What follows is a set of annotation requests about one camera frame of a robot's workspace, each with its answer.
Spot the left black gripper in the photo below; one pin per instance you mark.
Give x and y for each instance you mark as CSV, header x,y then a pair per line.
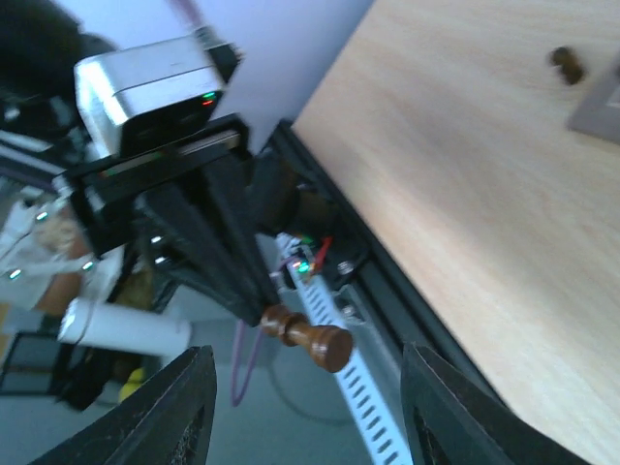
x,y
193,222

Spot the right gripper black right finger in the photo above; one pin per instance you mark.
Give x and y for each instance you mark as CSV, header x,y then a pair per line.
x,y
449,420

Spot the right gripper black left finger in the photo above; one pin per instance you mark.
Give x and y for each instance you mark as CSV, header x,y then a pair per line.
x,y
168,420

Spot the dark knight piece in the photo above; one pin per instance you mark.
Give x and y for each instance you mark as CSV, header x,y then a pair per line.
x,y
566,62

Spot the wooden chess board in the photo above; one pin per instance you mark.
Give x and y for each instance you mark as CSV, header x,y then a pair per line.
x,y
598,114

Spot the white slotted cable duct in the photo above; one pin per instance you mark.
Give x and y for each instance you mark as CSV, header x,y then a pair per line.
x,y
368,383

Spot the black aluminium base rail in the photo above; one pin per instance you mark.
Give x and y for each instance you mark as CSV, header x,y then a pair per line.
x,y
395,303

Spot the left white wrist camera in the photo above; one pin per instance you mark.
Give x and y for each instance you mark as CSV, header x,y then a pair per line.
x,y
139,98

